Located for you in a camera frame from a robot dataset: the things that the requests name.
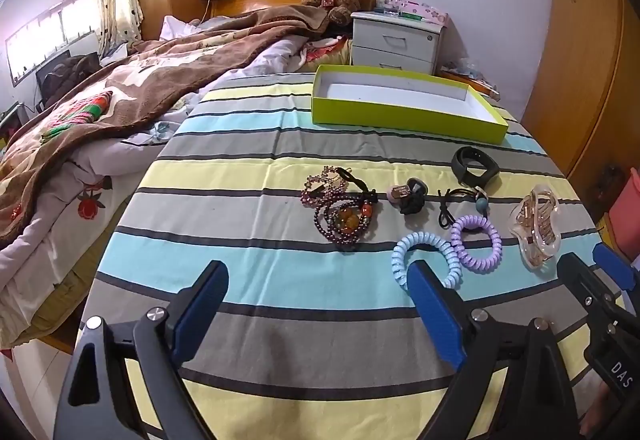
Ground striped tablecloth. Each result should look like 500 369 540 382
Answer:
72 71 626 440

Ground green shallow cardboard box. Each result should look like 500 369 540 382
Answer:
311 65 509 144

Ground grey bedside drawer cabinet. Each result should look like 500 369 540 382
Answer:
352 12 445 74

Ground purple spiral hair tie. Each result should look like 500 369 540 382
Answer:
450 213 504 275

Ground blue spiral hair tie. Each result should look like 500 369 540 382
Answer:
390 231 464 291

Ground orange box with clutter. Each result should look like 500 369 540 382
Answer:
437 62 501 100

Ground black wristband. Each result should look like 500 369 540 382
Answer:
450 146 500 189

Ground wooden wardrobe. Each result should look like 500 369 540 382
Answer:
523 0 639 220

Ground dark red bead bracelets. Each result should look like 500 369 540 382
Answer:
299 165 380 249

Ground pink floral box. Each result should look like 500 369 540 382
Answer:
398 0 449 27

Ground black hair tie with beads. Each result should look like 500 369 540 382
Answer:
437 185 490 229

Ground brown fleece blanket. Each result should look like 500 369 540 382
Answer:
1 4 330 247

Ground pink plastic bin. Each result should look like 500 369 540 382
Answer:
608 168 640 260

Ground clear pink hair claw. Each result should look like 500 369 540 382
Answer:
509 184 562 270

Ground right hand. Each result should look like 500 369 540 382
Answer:
580 382 615 438

